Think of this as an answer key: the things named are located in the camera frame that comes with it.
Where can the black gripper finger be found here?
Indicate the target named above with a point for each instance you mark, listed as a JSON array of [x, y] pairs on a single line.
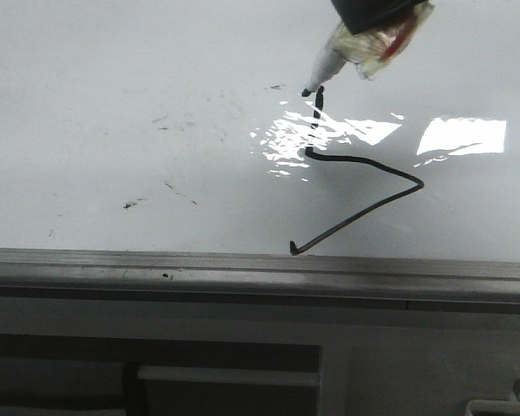
[[361, 15]]

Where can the white whiteboard marker with tape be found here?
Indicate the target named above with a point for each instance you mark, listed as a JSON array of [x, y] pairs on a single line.
[[370, 51]]

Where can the white whiteboard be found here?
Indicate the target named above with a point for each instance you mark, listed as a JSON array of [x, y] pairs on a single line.
[[180, 126]]

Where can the white object bottom right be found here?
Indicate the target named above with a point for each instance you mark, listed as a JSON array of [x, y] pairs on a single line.
[[511, 406]]

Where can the grey aluminium whiteboard frame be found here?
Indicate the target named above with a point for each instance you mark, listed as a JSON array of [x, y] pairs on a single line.
[[420, 280]]

